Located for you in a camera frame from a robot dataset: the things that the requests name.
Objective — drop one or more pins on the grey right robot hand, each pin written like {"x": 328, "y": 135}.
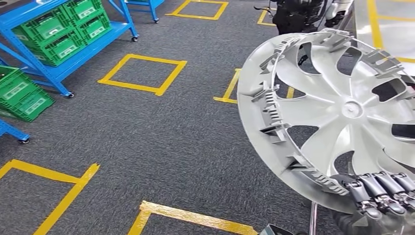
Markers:
{"x": 389, "y": 204}

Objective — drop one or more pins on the grey plastic wheel cover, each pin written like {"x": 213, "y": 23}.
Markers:
{"x": 324, "y": 107}

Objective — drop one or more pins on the yellow floor tape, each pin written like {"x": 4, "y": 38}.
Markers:
{"x": 260, "y": 18}
{"x": 194, "y": 17}
{"x": 73, "y": 192}
{"x": 194, "y": 218}
{"x": 230, "y": 85}
{"x": 159, "y": 91}

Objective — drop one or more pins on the black and white robot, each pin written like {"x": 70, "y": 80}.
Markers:
{"x": 291, "y": 16}

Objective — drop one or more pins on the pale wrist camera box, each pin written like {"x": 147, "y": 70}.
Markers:
{"x": 272, "y": 231}

